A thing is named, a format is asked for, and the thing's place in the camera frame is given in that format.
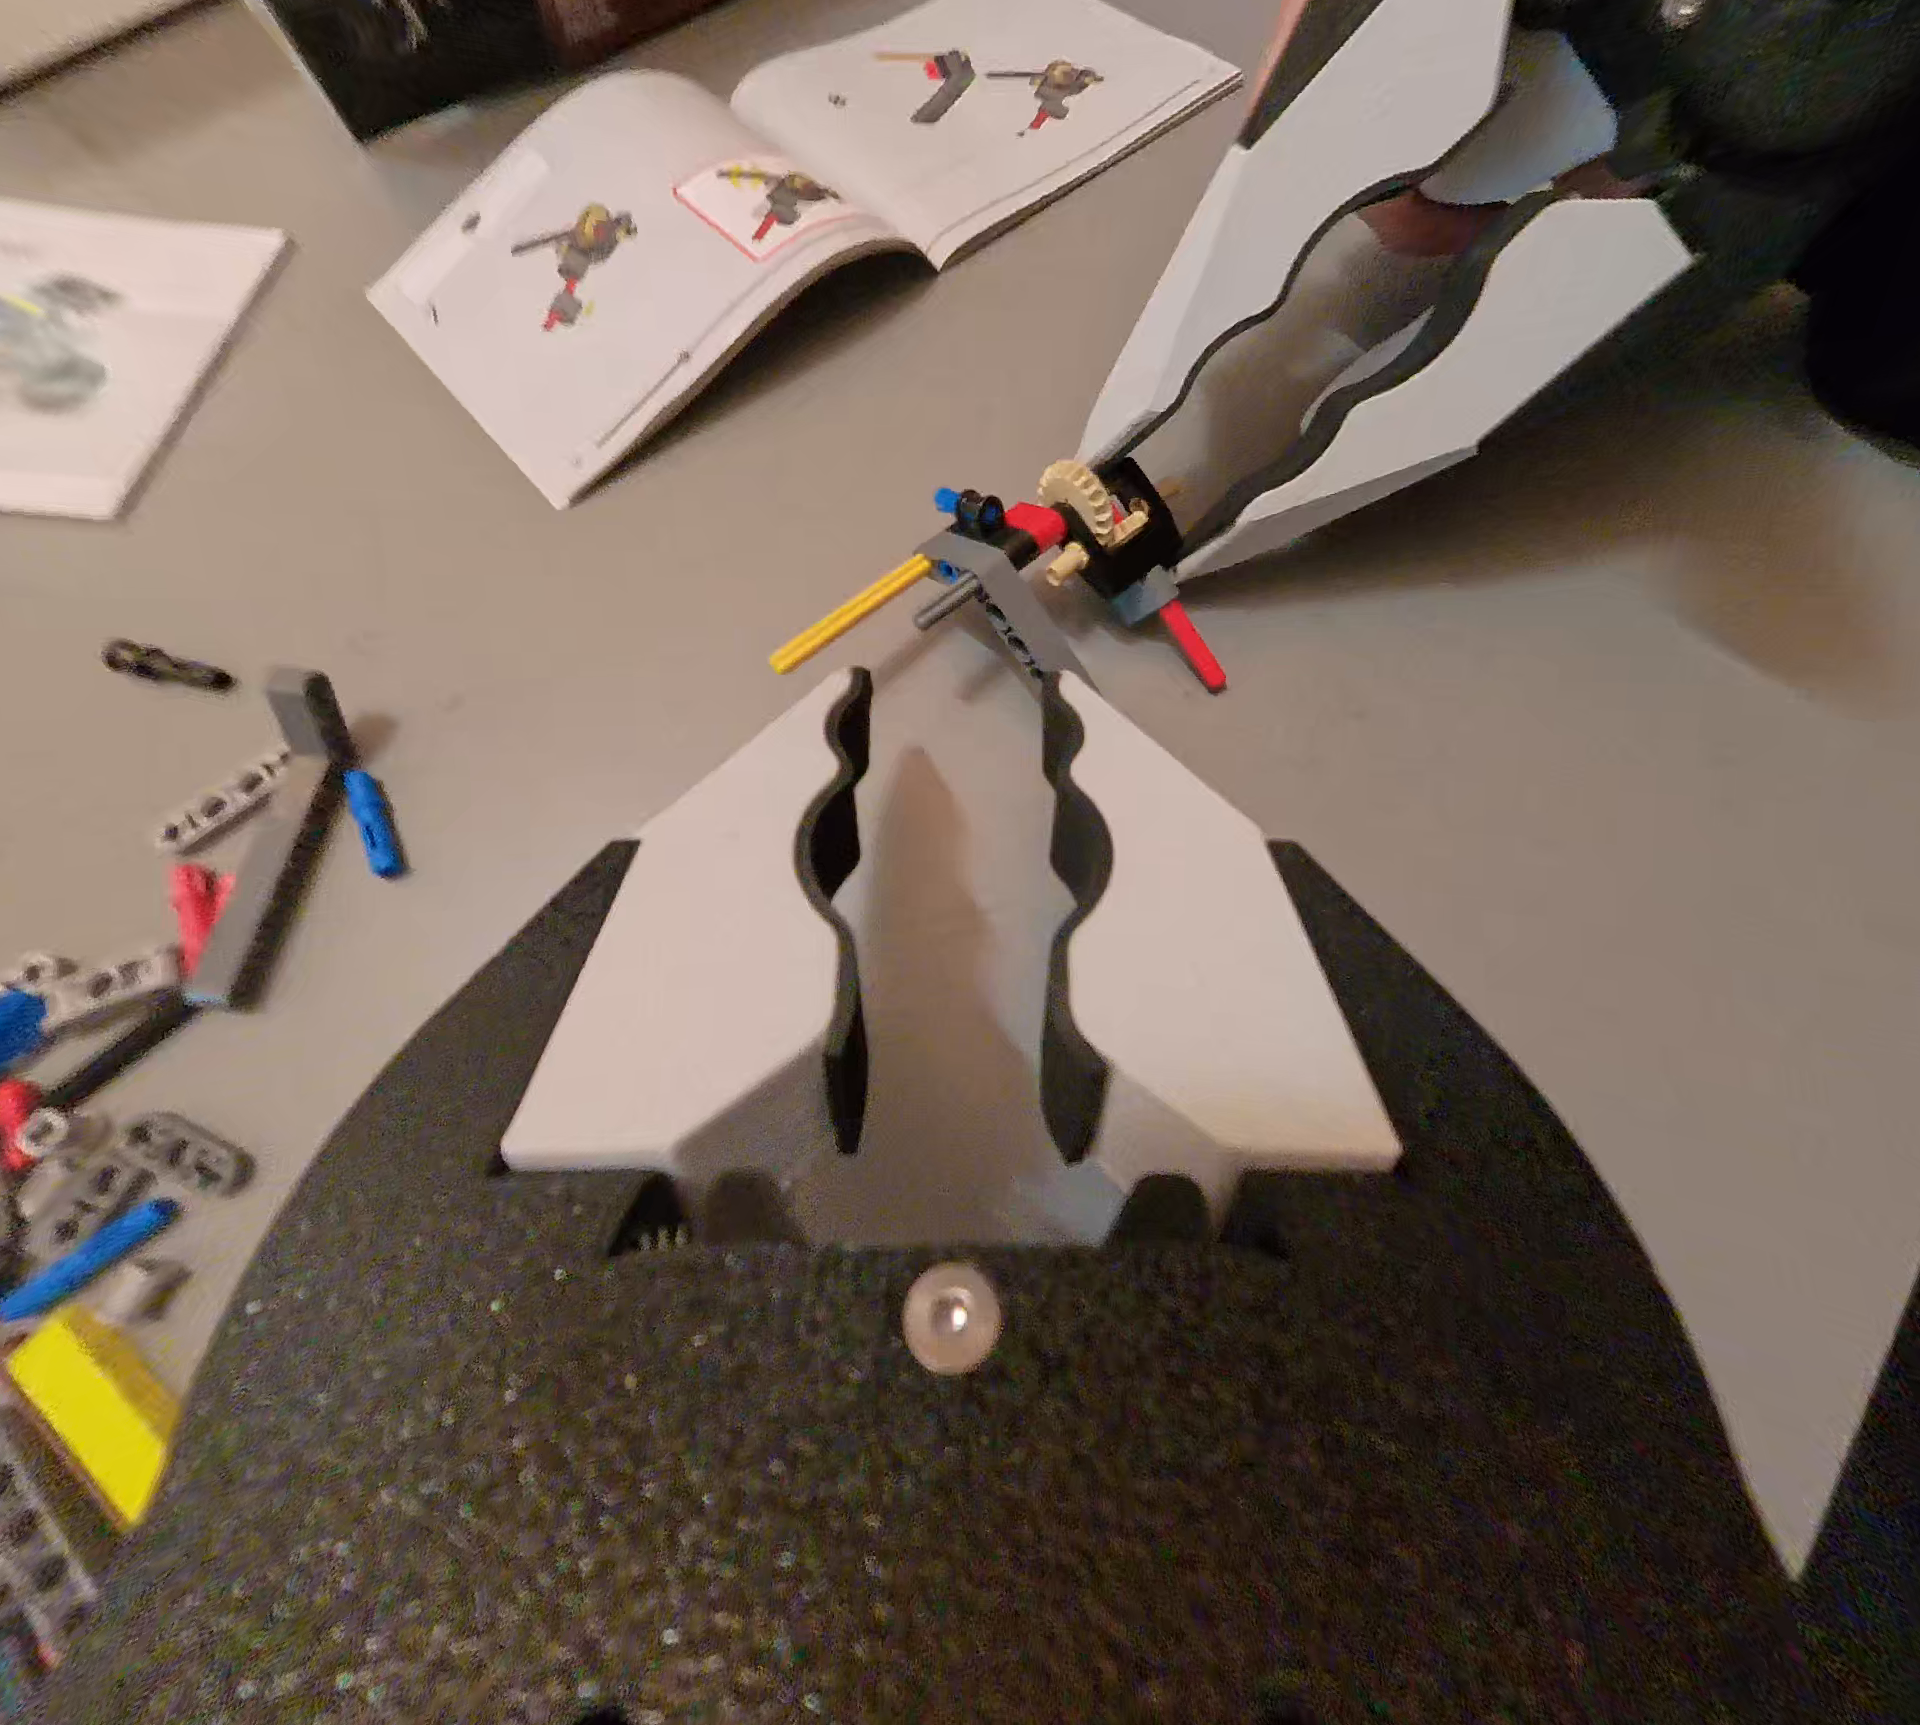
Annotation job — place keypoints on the person's right hand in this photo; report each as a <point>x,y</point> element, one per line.
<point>1438,224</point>

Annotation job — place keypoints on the dark grey angled beam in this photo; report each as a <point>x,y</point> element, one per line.
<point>263,887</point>

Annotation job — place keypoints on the open instruction booklet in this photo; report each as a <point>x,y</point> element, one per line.
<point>1019,155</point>

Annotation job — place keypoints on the black connector pin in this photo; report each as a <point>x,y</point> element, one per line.
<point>163,666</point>

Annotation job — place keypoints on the closed instruction booklet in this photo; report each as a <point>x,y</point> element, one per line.
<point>150,406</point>

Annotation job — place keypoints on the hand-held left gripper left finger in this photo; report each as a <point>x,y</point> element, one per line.
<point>686,1009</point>

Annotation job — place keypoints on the blue pin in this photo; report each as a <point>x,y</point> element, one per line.
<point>374,826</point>

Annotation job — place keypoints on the pile of toy building pieces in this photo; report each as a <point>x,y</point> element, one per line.
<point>163,1153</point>

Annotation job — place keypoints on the grey beam yellow axle assembly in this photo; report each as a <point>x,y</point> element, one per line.
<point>987,583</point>

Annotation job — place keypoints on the black gear frame assembly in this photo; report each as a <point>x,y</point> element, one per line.
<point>1128,540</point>

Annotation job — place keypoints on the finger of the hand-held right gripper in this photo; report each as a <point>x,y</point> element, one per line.
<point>1562,317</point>
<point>1350,102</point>

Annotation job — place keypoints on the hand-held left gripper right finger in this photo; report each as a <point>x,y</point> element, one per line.
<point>1233,1009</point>

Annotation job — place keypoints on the light grey short beam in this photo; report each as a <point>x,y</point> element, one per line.
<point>223,796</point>

